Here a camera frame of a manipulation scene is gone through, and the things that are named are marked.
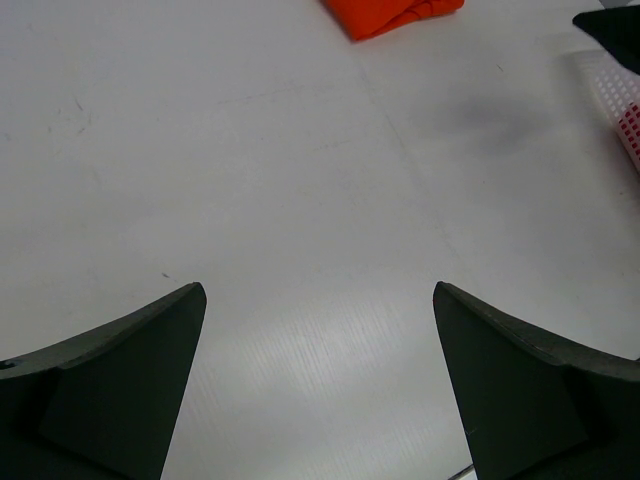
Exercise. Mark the white plastic basket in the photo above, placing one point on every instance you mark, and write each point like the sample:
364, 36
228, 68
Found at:
611, 86

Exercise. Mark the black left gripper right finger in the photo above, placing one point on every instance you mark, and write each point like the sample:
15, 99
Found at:
534, 404

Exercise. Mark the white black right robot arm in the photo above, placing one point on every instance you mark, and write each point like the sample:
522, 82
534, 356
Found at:
616, 30

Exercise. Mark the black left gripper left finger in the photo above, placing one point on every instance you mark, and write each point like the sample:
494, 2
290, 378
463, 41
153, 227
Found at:
102, 404

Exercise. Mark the magenta t shirt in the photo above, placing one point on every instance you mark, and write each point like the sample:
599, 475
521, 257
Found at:
628, 130

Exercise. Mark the orange t shirt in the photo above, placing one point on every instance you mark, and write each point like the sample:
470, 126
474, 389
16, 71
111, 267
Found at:
365, 19

